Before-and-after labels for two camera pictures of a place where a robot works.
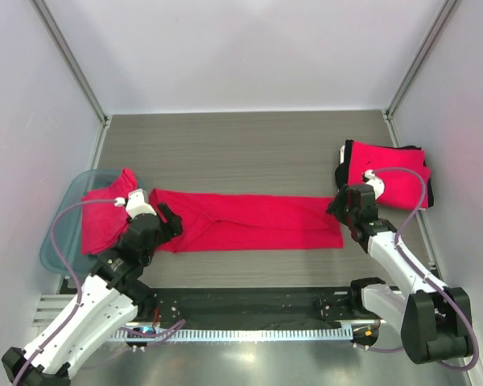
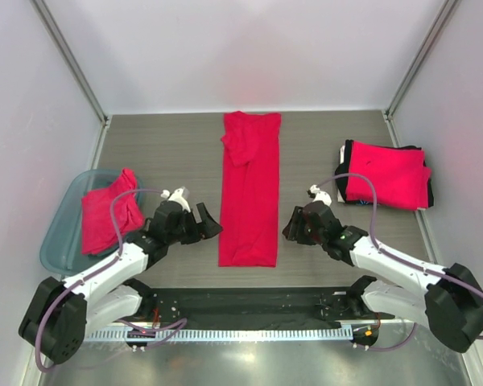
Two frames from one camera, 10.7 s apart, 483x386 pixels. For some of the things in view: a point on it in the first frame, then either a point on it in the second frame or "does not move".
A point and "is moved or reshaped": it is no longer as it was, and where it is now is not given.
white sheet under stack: x=342 y=154 does not move
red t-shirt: x=217 y=221 is moved or reshaped
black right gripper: x=347 y=205 to x=299 y=226
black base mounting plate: x=209 y=305 does not move
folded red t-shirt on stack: x=402 y=190 does not move
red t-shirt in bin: x=103 y=223 does not move
